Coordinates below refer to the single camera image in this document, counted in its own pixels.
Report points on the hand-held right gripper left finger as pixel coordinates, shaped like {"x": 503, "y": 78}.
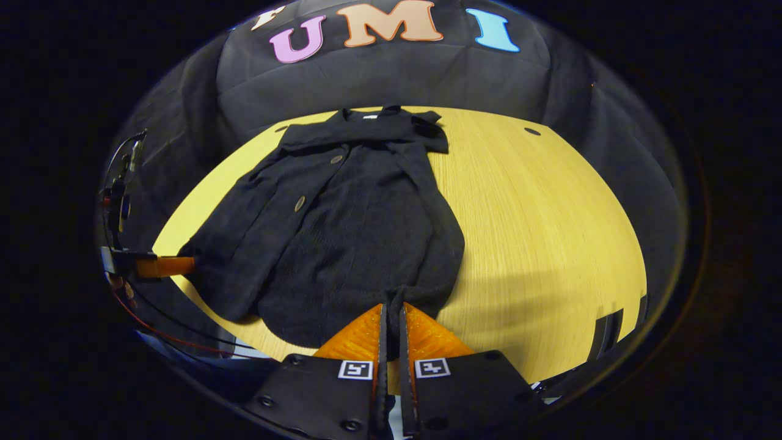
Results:
{"x": 382, "y": 366}

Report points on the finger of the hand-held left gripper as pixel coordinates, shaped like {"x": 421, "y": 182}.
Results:
{"x": 165, "y": 267}

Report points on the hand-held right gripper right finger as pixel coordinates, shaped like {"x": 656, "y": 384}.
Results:
{"x": 404, "y": 366}

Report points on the black buttoned shirt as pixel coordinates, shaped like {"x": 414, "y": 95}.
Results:
{"x": 342, "y": 244}

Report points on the black backdrop cloth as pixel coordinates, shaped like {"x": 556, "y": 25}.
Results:
{"x": 397, "y": 79}

